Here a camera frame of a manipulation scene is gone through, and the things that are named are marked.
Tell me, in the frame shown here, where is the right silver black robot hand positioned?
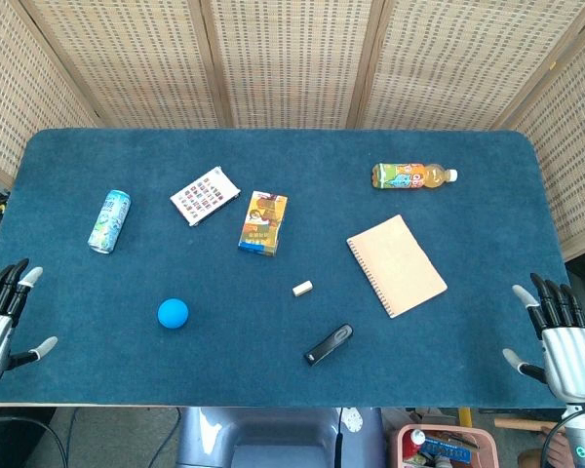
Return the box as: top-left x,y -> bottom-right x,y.
502,272 -> 585,405

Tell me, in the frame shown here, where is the tan spiral notebook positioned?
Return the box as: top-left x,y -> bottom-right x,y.
346,214 -> 449,320

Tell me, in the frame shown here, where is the orange juice bottle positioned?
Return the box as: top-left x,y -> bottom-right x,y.
370,162 -> 459,191

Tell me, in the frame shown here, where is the black stapler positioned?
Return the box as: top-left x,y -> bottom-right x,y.
303,323 -> 356,367

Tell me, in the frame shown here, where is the pink plastic basket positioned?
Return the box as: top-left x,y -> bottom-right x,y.
388,423 -> 500,468

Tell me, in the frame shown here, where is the light blue drink can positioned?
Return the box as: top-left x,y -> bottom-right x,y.
87,189 -> 132,255

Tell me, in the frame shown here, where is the blue ball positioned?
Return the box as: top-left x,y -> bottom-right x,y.
157,297 -> 190,329

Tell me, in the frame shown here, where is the white patterned card box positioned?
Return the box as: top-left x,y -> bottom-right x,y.
169,166 -> 242,227

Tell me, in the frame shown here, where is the orange blue drink carton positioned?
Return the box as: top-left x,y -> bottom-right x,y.
238,190 -> 289,257

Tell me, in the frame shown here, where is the blue table mat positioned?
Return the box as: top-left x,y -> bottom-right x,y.
0,127 -> 572,409

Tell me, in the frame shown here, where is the grey robot body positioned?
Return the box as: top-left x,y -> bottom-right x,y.
175,407 -> 387,468

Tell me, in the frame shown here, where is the woven folding screen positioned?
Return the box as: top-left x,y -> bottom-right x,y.
0,0 -> 585,262

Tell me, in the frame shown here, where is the black cable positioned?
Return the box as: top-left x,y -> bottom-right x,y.
0,413 -> 69,468

